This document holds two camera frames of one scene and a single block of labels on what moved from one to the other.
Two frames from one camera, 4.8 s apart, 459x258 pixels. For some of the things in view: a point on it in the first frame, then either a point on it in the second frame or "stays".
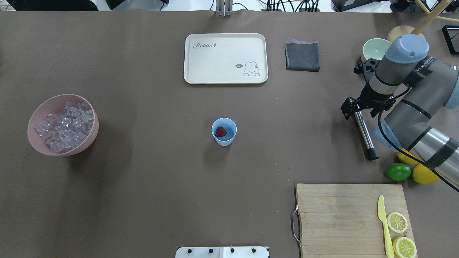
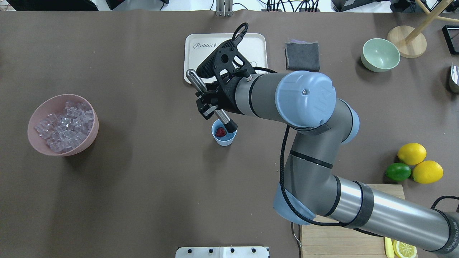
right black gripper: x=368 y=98 -> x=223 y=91
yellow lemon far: x=407 y=159 stays
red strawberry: x=221 y=132 stays
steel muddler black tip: x=372 y=153 -> x=229 y=125
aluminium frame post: x=224 y=8 stays
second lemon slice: x=404 y=247 stays
